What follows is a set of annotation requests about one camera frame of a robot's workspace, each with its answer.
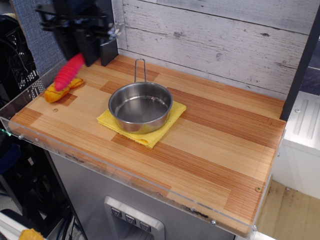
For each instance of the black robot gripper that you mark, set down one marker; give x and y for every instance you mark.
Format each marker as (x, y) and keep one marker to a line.
(77, 25)

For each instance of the red-handled metal fork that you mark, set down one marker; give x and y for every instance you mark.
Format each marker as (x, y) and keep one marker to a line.
(68, 72)

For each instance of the orange plush toy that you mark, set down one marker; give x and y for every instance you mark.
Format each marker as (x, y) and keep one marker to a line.
(52, 95)

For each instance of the black plastic crate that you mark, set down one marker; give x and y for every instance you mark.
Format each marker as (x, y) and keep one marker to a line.
(17, 66)

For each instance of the yellow folded cloth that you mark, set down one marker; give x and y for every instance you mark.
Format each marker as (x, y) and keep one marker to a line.
(146, 135)

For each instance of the stainless steel pot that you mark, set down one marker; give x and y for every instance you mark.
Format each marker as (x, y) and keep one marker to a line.
(141, 102)

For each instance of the clear acrylic table guard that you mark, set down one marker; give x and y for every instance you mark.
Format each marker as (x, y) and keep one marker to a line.
(204, 179)

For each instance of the silver cabinet with dispenser panel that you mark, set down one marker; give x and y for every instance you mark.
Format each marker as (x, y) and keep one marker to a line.
(111, 208)

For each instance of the white ribbed box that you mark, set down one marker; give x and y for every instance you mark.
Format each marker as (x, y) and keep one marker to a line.
(297, 164)

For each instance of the dark grey vertical post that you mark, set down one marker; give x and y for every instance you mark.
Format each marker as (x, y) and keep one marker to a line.
(108, 50)

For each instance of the dark right frame post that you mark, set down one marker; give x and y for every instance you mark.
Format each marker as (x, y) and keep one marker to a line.
(302, 67)

